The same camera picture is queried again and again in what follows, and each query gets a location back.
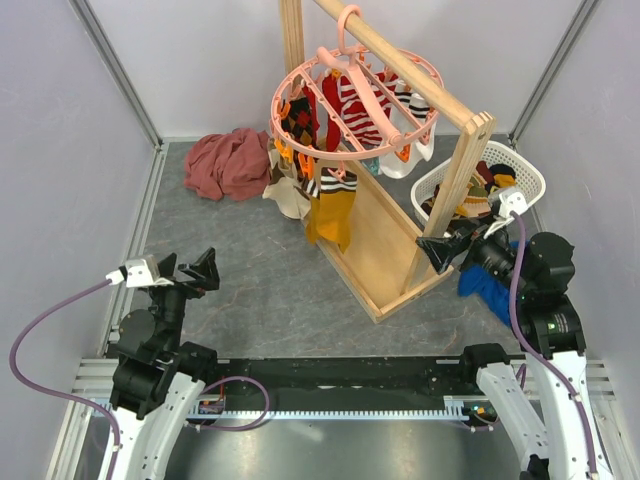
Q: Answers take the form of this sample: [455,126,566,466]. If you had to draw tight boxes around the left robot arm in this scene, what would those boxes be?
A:
[99,248,220,479]

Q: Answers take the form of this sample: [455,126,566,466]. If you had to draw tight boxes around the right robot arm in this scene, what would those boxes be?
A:
[416,222,614,479]

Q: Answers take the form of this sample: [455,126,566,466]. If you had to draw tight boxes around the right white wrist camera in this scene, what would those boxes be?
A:
[484,186,531,239]

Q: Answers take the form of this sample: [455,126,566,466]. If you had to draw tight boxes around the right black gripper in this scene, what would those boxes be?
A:
[417,210,534,296]

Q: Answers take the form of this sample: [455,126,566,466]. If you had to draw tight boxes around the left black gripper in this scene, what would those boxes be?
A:
[151,246,219,355]

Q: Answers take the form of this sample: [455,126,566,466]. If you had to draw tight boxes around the white plastic basket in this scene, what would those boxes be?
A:
[411,141,546,226]

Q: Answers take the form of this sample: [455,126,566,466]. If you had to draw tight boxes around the blue cloth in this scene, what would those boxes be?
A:
[457,265,511,326]

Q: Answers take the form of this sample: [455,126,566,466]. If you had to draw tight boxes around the mustard yellow sock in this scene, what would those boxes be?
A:
[305,167,358,253]

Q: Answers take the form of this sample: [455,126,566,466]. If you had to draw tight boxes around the white striped-cuff sock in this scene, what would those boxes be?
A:
[378,82,438,180]

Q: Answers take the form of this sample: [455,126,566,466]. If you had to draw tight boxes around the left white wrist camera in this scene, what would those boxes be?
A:
[105,255,174,288]

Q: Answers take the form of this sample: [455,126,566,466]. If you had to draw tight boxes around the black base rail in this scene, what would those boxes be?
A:
[205,356,483,414]

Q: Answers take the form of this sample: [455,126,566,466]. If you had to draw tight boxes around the pink round clip hanger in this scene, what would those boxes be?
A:
[270,5,439,179]

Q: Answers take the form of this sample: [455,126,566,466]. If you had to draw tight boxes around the black argyle sock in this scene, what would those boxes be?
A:
[281,87,319,147]

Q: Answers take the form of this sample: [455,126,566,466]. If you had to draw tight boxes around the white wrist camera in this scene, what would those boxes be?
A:
[484,186,531,239]
[105,255,174,288]

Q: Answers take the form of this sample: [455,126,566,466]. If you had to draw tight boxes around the beige brown sock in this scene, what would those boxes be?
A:
[262,139,311,220]

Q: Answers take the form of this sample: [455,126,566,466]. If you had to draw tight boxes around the socks pile in basket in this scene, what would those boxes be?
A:
[416,161,517,221]

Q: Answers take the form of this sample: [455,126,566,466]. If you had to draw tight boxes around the wooden hanger rack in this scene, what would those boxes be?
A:
[269,1,495,322]

